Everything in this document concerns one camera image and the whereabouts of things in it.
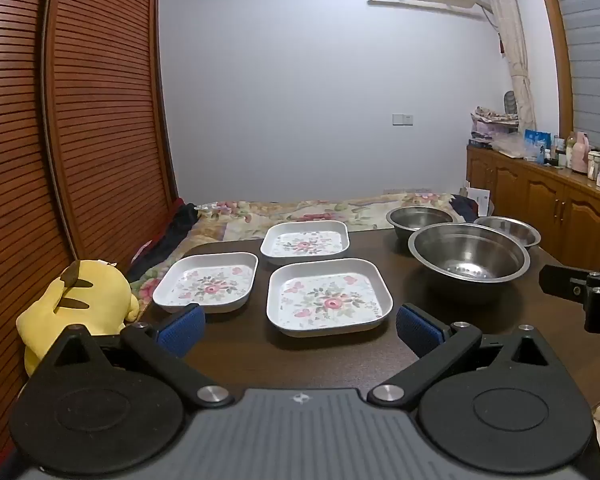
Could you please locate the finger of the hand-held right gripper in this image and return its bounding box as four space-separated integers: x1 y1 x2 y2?
539 263 600 307

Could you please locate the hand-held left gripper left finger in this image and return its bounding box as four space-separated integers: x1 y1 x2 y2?
26 303 235 408

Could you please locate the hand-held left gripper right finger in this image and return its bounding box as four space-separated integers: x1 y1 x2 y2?
366 302 579 409

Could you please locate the white floral square plate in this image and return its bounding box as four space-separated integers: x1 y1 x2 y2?
266 258 395 337
152 252 259 314
259 220 350 266

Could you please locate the large steel bowl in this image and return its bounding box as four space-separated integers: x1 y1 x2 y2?
408 222 531 307

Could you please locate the wooden cabinet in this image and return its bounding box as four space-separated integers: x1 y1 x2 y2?
466 143 600 273

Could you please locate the cluster of bottles and jars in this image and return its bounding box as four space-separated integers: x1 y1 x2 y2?
536 131 600 181

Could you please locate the yellow plush toy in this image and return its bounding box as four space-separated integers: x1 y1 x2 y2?
16 258 142 379

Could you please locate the pink bottle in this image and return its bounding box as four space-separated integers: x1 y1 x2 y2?
569 132 590 174

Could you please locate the dark cloth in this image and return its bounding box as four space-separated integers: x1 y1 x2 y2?
126 199 201 281

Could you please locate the white paper box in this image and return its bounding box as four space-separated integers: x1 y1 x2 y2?
464 185 492 216

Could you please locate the blue box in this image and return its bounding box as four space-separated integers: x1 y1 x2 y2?
523 129 552 161

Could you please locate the clear plastic bag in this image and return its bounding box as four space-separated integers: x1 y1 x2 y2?
489 132 529 161

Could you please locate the floral blanket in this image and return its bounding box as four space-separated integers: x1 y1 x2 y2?
127 192 600 478

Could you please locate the pile of folded fabrics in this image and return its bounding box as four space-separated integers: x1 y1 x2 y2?
469 105 521 149

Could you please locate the grey window blind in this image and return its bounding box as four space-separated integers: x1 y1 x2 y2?
549 0 600 149

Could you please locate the cream curtain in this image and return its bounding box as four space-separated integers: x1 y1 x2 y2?
477 0 537 134

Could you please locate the louvered wooden wardrobe door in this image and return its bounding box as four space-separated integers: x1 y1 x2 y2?
41 0 179 273
0 0 83 466

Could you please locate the wooden window frame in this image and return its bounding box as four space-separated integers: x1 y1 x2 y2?
532 0 574 137

